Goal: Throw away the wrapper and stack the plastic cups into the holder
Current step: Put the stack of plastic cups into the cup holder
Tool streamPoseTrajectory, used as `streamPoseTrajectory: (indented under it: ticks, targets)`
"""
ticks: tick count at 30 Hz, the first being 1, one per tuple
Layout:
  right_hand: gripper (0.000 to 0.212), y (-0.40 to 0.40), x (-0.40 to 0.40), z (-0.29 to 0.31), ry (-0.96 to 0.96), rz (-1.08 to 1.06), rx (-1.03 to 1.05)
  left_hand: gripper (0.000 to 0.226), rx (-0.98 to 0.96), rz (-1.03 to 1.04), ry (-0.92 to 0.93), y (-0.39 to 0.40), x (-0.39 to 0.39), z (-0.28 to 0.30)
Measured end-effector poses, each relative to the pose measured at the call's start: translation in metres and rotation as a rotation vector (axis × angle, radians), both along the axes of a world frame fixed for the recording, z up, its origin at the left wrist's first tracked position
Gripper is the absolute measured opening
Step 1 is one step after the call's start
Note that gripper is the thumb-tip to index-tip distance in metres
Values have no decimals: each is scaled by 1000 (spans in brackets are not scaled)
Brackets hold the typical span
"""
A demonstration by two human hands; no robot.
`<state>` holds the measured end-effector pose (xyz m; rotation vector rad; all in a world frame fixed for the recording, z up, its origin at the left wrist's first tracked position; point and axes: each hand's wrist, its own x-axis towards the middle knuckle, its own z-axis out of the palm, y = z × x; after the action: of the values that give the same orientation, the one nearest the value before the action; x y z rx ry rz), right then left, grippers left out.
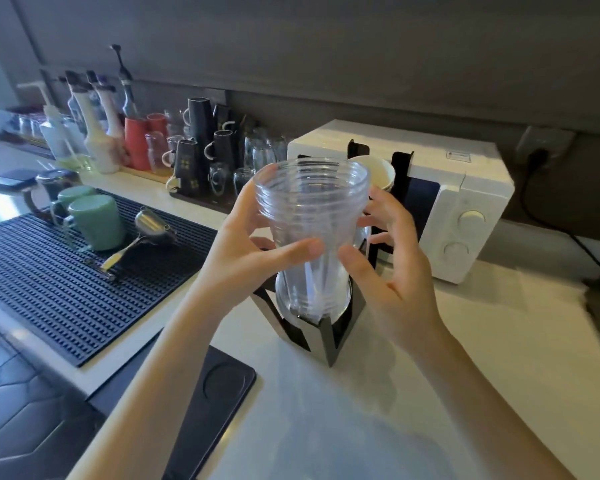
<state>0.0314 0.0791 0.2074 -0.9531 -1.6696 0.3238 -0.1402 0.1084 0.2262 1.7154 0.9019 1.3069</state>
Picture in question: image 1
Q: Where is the tall black mug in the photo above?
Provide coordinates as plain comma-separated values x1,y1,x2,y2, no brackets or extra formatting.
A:
182,97,214,145

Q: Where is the small green mug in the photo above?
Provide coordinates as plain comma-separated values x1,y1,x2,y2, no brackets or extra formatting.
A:
50,185,99,223

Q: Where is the person's left hand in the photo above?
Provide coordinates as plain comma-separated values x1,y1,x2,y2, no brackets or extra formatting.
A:
192,164,327,318

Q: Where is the steel funnel strainer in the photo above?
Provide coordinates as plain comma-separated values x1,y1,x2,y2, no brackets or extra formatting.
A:
99,207,179,273

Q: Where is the black serving tray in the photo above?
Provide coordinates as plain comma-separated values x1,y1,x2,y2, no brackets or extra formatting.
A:
168,186,237,214

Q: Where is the person's right forearm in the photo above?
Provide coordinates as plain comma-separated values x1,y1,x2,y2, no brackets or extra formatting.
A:
414,326,577,480

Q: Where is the black metal cup holder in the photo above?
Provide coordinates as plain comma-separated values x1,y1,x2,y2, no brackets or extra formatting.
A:
250,139,417,368

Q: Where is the wooden tray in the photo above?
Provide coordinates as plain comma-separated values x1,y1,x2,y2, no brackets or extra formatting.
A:
119,165,174,185

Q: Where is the person's right hand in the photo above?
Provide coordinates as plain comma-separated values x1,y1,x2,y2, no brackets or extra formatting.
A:
337,187,452,353

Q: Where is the black mug with square print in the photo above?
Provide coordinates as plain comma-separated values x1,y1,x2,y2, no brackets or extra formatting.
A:
161,139,204,197

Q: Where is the clear drinking glass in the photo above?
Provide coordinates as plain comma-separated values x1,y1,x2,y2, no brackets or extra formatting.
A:
144,131,174,176

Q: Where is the tall red cup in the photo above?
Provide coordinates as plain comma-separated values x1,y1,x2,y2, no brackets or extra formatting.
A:
124,117,154,171

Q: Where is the short red cup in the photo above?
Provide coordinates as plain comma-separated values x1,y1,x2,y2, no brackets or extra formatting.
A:
146,113,169,139

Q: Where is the stack of clear plastic cups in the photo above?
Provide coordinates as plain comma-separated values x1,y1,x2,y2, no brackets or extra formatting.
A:
252,157,371,316

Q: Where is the grey wall socket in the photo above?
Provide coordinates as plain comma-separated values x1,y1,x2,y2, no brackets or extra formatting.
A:
515,125,577,164

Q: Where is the small clear glass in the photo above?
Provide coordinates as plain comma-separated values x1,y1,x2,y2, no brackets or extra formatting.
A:
232,167,256,196
209,162,231,197

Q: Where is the white syrup bottle with pump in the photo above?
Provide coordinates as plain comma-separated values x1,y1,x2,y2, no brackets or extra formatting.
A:
79,84,122,175

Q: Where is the black power plug with cable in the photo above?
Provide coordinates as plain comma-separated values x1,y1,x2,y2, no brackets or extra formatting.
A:
518,148,600,271

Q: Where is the clear syrup bottle with pump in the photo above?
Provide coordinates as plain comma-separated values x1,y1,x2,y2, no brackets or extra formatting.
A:
39,83,90,171

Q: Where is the large green mug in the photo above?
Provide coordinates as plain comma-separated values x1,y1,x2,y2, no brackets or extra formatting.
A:
66,195,126,252

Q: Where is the person's left forearm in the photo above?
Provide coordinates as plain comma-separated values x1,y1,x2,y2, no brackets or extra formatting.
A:
66,291,236,480

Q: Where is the dark bottle with tall pump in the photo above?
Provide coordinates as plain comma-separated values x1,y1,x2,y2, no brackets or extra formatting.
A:
110,44,142,120

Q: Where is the black rubber drip mat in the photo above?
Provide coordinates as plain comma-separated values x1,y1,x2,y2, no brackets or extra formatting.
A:
0,189,219,368

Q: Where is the white microwave oven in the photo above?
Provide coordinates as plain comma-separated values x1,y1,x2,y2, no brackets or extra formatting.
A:
287,119,516,285

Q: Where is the cream paper cup stack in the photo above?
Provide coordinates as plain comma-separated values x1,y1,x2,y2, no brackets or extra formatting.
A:
347,155,397,192

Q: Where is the black mug white handle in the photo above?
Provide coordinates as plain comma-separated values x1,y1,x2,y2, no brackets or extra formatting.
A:
204,129,239,171

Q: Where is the group of clear glasses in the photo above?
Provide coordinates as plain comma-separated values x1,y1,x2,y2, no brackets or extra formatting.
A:
243,129,289,169

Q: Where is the black tamping mat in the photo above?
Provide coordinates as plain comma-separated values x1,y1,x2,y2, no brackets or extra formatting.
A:
87,329,257,480

